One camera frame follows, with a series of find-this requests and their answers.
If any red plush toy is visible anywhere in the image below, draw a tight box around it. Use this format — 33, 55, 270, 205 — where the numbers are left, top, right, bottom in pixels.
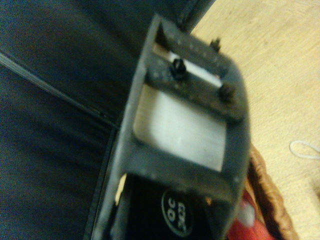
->
226, 189, 272, 240

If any curtain stand pole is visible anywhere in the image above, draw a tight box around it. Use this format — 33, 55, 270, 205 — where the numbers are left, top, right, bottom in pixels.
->
0, 51, 120, 130

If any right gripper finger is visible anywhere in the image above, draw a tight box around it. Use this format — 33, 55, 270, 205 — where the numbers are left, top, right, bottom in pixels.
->
92, 13, 251, 240

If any brown wicker basket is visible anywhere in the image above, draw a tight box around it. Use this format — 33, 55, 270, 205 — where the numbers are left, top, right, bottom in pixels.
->
246, 147, 302, 240

